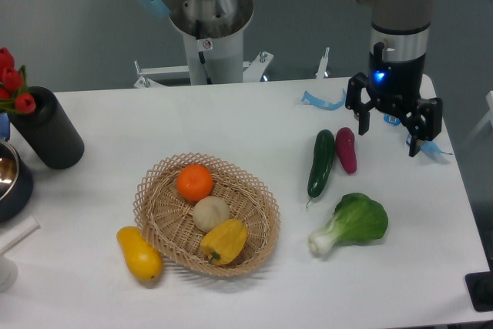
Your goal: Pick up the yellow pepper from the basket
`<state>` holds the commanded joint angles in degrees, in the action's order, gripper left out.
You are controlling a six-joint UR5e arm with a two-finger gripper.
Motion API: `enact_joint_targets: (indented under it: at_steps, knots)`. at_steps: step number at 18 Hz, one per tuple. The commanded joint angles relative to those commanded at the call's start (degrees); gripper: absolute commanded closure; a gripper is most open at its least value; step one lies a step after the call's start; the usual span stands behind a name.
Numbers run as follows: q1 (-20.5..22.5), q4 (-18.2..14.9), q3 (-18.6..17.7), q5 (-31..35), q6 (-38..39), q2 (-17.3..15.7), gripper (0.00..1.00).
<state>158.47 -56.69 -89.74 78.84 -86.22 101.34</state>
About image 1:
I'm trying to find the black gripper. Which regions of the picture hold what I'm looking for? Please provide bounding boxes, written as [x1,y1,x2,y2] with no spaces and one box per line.
[345,42,443,157]

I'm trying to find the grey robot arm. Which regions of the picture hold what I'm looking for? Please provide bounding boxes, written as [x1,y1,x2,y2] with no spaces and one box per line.
[139,0,443,156]

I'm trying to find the yellow bell pepper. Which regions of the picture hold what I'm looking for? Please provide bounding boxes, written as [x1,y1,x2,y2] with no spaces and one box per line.
[200,219,248,266]

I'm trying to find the woven wicker basket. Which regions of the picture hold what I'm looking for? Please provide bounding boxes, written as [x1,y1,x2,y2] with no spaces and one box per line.
[133,153,280,277]

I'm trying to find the blue tape strip right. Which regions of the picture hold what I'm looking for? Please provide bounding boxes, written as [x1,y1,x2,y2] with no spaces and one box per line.
[384,114,454,156]

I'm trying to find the blue tape strip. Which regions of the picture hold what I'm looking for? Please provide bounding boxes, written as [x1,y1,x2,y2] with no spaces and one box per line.
[384,114,454,156]
[300,89,347,111]

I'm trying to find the purple sweet potato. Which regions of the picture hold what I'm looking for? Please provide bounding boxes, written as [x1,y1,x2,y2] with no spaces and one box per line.
[335,127,357,174]

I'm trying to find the green cucumber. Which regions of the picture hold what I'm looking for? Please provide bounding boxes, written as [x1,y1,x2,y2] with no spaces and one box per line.
[306,129,335,209]

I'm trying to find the green bok choy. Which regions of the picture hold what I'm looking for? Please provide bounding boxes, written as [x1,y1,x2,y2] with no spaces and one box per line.
[307,193,388,256]

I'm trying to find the black device at edge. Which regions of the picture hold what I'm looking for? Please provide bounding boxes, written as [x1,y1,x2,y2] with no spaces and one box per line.
[465,271,492,312]

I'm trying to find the orange fruit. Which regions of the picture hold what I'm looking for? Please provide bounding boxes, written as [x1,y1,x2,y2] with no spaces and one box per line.
[176,164,213,202]

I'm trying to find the black cylindrical vase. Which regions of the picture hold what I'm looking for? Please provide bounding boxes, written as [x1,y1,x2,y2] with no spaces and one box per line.
[8,86,85,170]

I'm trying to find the red artificial flowers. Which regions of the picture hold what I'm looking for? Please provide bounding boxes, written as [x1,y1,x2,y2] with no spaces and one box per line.
[1,47,36,115]

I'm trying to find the dark metal bowl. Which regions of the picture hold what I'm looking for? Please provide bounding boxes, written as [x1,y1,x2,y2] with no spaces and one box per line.
[1,140,34,223]

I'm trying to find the white plastic object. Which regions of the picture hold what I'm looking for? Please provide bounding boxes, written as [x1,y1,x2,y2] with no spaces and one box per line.
[0,215,41,292]

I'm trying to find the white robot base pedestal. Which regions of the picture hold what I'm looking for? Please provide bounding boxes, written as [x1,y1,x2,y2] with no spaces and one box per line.
[170,0,253,85]

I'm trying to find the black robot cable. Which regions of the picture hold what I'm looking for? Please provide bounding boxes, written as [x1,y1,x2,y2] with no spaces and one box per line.
[194,20,213,85]

